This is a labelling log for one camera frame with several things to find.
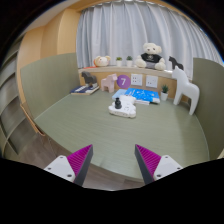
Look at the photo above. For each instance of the beige wooden ledge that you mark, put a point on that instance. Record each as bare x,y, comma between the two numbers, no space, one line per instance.
133,70

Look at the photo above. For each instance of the dark brown horse figurine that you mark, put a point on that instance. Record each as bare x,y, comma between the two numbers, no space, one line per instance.
174,62

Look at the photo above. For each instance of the navy book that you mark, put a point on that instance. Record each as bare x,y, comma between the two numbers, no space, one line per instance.
81,90

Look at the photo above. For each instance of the white and orange plush toy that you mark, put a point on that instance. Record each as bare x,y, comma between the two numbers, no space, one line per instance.
101,61

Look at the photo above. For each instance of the spiky potted plant white pot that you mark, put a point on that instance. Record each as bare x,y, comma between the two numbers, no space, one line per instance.
164,95

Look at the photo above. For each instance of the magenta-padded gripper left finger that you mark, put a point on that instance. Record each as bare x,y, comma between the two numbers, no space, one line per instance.
60,166

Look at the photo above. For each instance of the grey shelf unit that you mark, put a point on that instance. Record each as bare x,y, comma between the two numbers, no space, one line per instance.
11,110

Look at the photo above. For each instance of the white bear-shaped power strip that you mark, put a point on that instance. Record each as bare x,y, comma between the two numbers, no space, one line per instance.
128,108

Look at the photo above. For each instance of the purple round number sign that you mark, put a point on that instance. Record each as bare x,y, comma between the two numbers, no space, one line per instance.
123,81

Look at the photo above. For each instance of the small potted plant white pot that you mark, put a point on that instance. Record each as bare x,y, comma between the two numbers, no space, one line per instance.
129,62
119,62

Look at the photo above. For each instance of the grey horse figurine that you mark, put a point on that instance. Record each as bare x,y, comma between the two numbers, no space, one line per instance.
88,78

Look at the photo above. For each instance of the pink horse figurine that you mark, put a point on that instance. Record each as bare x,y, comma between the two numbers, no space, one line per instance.
109,82

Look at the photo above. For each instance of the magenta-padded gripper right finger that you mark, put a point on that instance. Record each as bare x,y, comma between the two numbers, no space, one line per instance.
166,166

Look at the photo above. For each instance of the cream teddy bear black shirt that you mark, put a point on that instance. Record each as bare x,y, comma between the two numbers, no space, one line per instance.
151,57

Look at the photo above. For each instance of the light blue book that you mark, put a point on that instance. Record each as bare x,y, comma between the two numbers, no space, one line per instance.
117,93

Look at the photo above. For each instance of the large white horse figurine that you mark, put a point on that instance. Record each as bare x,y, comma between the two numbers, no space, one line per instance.
185,86

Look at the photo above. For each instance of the white wall socket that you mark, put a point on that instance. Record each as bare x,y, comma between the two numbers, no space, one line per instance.
136,80
151,81

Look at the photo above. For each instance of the grey curtain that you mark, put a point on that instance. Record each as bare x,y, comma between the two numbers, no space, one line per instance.
116,30

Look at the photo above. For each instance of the green desk partition panel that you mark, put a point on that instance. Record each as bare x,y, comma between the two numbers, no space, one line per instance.
210,100
50,83

